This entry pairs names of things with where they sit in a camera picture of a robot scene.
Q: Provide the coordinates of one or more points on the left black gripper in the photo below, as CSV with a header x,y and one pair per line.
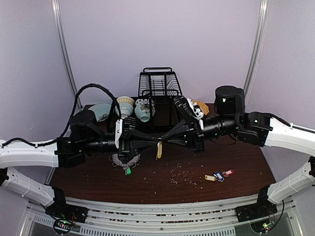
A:
x,y
130,143

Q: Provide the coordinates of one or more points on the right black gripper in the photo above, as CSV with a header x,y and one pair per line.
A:
x,y
196,135

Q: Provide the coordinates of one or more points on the yellow key tag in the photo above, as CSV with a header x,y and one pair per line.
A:
x,y
210,178
159,150

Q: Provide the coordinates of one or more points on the grey perforated keyring disc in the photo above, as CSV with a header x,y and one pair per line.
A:
x,y
124,163

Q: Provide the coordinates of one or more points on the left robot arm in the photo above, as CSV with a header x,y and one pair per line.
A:
x,y
67,152

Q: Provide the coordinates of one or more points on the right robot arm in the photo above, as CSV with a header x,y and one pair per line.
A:
x,y
255,128

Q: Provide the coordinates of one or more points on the light blue floral bowl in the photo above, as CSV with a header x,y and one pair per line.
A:
x,y
143,113

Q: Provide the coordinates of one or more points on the green key tag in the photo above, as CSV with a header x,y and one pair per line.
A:
x,y
127,171

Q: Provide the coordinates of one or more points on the light blue ribbed bowl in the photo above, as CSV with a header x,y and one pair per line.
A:
x,y
126,109

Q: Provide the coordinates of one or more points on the yellow dotted plate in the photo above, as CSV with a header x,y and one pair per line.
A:
x,y
202,106

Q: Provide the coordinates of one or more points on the dotted white bowl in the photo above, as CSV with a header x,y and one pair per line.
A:
x,y
144,102

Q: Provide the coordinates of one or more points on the cream patterned bowl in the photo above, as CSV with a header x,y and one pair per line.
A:
x,y
126,99

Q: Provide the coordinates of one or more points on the light blue plate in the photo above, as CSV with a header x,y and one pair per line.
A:
x,y
101,111

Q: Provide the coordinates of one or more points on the blue key tag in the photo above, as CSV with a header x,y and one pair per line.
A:
x,y
219,176

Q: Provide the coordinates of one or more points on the red key tag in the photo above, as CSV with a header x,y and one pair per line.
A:
x,y
228,173

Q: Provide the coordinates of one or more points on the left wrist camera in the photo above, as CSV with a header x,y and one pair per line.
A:
x,y
118,131

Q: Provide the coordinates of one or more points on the black wire dish rack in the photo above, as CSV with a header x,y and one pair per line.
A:
x,y
161,85

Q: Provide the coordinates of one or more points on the right aluminium frame post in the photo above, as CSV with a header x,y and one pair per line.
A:
x,y
258,41

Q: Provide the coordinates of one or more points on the aluminium frame post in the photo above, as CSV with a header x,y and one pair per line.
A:
x,y
258,41
62,42

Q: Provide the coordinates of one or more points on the left aluminium frame post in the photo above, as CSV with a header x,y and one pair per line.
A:
x,y
62,42

